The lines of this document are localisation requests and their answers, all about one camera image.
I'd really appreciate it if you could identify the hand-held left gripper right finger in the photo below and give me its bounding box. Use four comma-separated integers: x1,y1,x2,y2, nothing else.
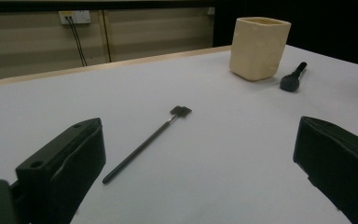
293,116,358,224

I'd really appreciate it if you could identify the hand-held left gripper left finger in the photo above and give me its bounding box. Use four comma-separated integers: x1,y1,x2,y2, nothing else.
15,117,107,224

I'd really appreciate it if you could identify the thin black flat-head brush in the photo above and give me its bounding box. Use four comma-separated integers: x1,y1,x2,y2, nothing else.
102,105,193,185

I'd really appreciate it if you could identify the thick black makeup brush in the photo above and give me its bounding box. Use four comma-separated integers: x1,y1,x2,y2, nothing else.
279,61,308,93

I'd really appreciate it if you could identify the cream square cup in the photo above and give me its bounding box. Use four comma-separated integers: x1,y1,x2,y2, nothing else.
228,16,292,82

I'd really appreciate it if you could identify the white table mat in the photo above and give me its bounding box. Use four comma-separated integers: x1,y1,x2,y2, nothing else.
0,44,358,224

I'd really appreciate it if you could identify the black curtain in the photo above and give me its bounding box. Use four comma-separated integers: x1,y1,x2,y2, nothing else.
213,0,358,69

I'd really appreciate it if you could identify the black horizontal bar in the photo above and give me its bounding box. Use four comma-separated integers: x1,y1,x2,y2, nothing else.
0,0,216,14

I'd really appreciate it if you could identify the black wall cable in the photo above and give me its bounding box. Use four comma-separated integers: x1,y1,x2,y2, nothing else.
64,17,86,67
68,17,89,67

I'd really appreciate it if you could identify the white wall socket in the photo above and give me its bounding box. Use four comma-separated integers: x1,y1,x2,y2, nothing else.
58,10,91,25

